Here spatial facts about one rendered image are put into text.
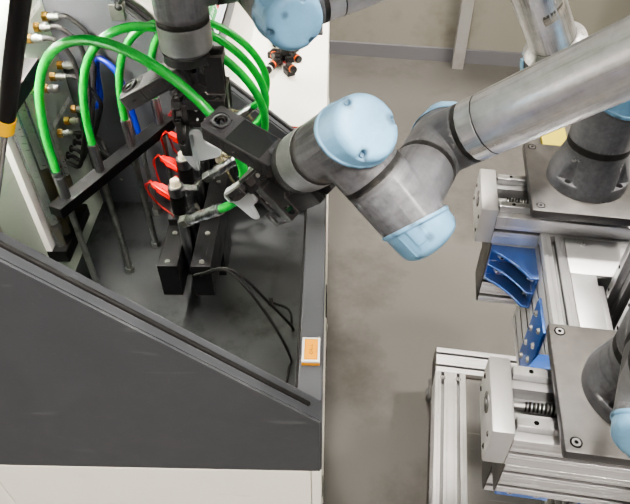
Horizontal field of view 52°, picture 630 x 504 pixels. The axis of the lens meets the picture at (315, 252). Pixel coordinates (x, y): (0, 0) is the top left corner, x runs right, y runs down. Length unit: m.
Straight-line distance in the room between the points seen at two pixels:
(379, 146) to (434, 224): 0.11
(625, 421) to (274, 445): 0.55
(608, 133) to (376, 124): 0.67
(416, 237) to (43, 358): 0.55
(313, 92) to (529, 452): 1.02
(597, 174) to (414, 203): 0.66
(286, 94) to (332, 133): 1.02
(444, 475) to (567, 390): 0.86
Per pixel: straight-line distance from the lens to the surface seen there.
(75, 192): 1.23
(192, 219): 1.03
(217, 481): 1.21
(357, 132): 0.64
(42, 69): 1.05
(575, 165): 1.30
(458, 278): 2.56
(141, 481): 1.24
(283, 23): 0.80
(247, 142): 0.80
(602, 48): 0.69
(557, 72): 0.71
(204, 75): 0.98
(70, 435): 1.14
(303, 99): 1.64
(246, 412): 1.00
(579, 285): 1.28
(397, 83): 3.70
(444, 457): 1.83
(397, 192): 0.68
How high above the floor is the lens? 1.82
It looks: 44 degrees down
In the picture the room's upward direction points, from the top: 1 degrees counter-clockwise
